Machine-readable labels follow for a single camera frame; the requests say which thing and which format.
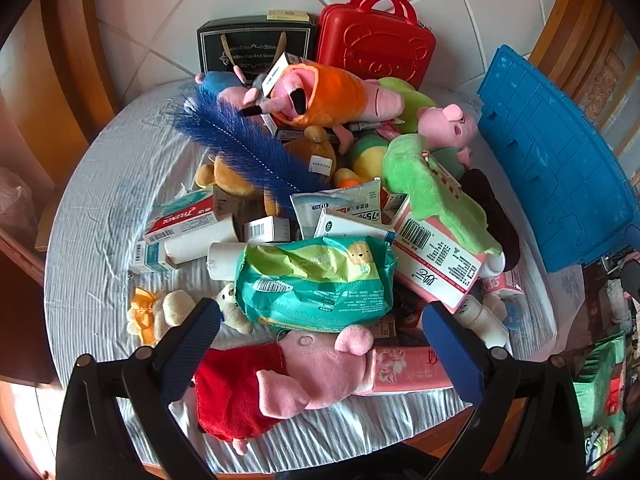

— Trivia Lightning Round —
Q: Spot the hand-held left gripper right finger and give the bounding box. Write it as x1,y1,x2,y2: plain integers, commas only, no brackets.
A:
421,301,586,480

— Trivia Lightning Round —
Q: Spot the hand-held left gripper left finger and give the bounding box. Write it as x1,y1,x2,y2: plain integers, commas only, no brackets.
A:
56,297,223,480

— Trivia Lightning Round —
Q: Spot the pink pig plush red dress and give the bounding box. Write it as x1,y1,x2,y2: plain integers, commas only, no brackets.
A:
192,324,376,456

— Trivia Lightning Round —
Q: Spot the dark maroon beanie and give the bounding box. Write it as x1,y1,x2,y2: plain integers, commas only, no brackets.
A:
460,169,521,271

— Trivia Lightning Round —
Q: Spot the lime green plush toy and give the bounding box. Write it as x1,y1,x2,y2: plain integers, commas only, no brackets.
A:
377,77,436,133
382,134,503,256

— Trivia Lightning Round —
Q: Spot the blue plastic crate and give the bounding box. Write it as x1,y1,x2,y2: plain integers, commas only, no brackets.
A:
476,45,640,273

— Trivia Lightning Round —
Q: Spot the cream small bear plush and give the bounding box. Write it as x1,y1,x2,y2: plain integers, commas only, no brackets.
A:
127,282,253,346

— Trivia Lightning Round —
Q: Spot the white plastic bottle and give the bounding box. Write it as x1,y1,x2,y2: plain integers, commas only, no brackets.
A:
457,294,511,348

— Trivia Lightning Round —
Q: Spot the pink tissue pack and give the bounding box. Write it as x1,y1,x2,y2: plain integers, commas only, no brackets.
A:
370,346,453,395

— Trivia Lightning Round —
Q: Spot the small pink packet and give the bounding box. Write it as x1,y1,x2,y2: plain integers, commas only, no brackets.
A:
482,270,523,296

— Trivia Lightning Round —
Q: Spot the pink white barcode box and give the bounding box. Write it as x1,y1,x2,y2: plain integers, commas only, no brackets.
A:
390,200,488,313

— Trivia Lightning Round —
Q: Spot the small teal white box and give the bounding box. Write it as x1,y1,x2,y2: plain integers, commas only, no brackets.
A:
131,241,176,275

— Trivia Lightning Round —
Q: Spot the red green toothpaste box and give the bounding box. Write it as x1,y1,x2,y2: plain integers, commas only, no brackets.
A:
143,192,221,246

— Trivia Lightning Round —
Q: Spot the green wet wipes pack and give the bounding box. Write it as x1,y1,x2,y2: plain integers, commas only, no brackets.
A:
235,235,398,333

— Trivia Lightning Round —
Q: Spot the green bag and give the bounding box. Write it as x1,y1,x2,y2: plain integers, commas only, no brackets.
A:
572,332,628,466

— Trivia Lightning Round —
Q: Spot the white alcohol wipes pack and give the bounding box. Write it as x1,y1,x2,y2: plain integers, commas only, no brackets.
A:
314,208,396,243
291,180,383,238

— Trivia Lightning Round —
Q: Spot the brown bear plush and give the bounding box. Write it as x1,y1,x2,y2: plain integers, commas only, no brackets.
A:
195,127,338,216

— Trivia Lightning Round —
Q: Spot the yellow green duck plush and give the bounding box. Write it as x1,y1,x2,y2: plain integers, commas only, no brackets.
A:
332,130,396,188

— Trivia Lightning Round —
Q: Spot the clear plastic bag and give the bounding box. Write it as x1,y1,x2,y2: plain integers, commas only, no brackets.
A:
0,167,38,241

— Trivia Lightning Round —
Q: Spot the blue plush toy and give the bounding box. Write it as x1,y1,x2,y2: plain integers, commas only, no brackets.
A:
195,72,241,98

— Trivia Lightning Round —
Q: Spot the white labelled box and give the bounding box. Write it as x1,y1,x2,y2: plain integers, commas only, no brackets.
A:
260,52,306,98

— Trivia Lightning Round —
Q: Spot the orange carrot pig plush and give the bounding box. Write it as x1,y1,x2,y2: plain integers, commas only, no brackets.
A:
217,60,406,153

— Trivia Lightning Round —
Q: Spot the black gift box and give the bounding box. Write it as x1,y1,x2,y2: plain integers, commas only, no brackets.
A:
196,16,317,86

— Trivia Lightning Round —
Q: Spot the red hard-shell case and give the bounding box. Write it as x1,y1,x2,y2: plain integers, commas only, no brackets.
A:
316,0,435,92

